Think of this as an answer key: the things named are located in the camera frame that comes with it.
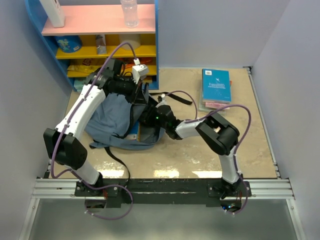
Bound aluminium rail frame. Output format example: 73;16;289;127
20;67;306;240

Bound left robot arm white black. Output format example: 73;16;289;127
43;57;149;196

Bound yellow snack bag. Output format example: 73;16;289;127
67;58;105;74

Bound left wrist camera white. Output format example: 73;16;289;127
131;64;149;84

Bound pale green bottom book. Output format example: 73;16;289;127
198;92;217;113

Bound teal tissue packs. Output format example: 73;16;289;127
73;77;86;93

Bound blue snack cup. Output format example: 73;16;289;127
54;35;82;53

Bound blue wooden shelf unit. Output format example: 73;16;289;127
25;0;159;90

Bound orange snack pack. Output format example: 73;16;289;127
121;57;153;69

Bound pink book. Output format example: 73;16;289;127
203;101;228;109

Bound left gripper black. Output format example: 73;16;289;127
114;76;149;106

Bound blue barcode book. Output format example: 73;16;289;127
202;68;232;104

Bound white tall bottle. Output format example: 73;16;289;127
40;0;66;28

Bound silver snack pouch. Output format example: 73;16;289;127
95;34;107;55

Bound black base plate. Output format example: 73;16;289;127
74;178;252;208

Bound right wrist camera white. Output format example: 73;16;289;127
156;93;168;108

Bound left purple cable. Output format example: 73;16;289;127
49;41;141;221

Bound white round container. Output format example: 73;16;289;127
118;34;141;50

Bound blue illustrated book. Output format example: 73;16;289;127
125;120;140;142

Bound purple cable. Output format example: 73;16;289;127
49;41;141;221
162;90;252;215

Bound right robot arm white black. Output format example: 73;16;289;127
138;104;242;199

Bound blue grey backpack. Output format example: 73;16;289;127
84;82;193;181

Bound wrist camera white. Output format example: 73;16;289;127
156;93;168;108
131;64;149;84

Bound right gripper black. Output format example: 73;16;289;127
134;104;168;130

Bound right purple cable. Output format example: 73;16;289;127
162;90;252;215

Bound clear plastic bottle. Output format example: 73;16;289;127
120;0;139;28

